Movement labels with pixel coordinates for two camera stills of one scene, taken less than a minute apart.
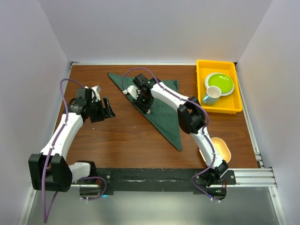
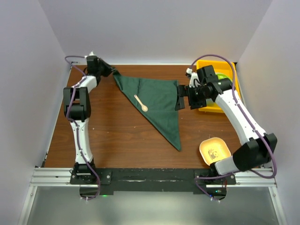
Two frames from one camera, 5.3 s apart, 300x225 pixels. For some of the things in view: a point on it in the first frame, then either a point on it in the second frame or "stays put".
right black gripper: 145,107 -> 184,90
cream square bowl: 221,149 stays put
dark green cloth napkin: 164,114 stays put
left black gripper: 108,113 -> 109,68
